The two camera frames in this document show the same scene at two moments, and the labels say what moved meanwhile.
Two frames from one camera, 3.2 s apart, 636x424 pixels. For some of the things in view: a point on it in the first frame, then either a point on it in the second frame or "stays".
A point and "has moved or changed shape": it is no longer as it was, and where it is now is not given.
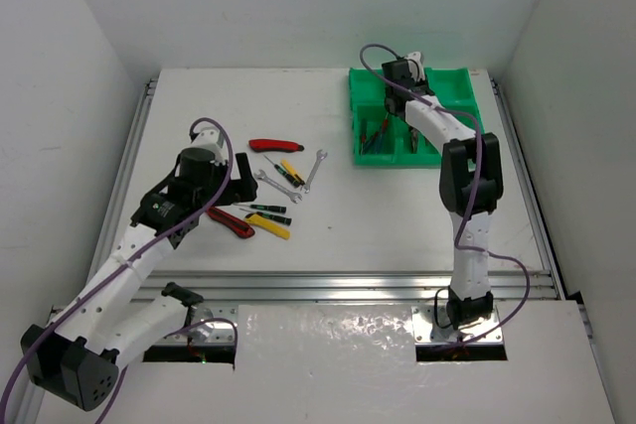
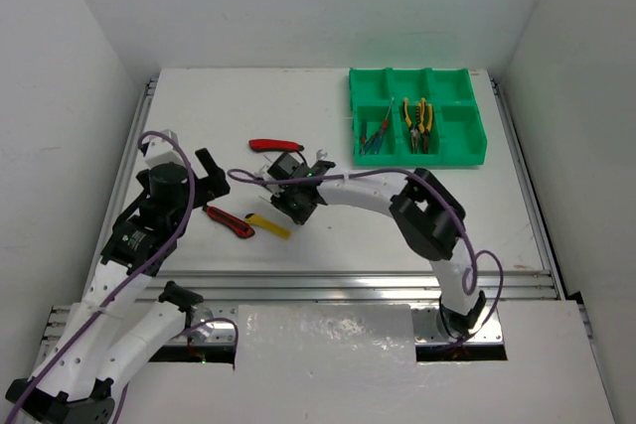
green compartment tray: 378,139 stays
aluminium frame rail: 335,285 stays
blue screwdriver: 372,138 stays
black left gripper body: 243,178 to 213,181
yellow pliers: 414,139 has moved or changed shape
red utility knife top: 268,145 stays
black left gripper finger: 248,183 to 207,161
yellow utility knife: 270,225 stays
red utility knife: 237,226 stays
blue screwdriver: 380,138 stays
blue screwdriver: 364,132 stays
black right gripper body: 388,102 to 287,199
